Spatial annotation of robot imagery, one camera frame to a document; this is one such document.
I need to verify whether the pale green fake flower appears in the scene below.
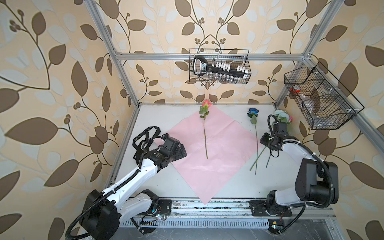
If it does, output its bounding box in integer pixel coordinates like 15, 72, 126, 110
247, 108, 292, 173

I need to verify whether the blue fake rose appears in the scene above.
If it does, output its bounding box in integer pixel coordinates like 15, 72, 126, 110
247, 108, 259, 175

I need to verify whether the pink purple wrapping paper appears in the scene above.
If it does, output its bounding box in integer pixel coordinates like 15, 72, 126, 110
148, 105, 271, 204

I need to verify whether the pink fake rose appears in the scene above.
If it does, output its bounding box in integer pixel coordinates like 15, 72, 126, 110
199, 100, 212, 159

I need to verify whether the small magenta fake flower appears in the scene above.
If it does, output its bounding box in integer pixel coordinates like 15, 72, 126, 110
266, 110, 293, 168

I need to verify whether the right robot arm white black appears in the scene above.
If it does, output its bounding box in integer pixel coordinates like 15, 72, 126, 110
260, 115, 339, 215

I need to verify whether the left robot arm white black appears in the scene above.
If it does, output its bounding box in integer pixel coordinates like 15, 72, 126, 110
66, 133, 187, 240

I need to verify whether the red capped clear bottle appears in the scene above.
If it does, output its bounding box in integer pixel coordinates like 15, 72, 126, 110
290, 85, 321, 112

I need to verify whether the black socket tool set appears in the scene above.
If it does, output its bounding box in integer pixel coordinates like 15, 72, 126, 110
189, 55, 252, 81

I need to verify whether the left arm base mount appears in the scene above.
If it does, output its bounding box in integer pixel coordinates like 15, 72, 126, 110
139, 199, 172, 216

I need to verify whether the right black wire basket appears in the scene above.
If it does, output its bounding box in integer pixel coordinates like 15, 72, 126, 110
284, 62, 365, 130

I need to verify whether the black wire basket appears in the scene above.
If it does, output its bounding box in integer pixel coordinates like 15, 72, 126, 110
189, 48, 252, 84
284, 62, 365, 130

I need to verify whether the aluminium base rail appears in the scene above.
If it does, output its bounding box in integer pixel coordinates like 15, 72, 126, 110
89, 197, 337, 220

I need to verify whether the back black wire basket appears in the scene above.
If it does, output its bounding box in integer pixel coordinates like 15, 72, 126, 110
189, 48, 252, 84

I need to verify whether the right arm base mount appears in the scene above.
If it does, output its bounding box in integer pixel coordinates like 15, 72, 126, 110
249, 200, 293, 217

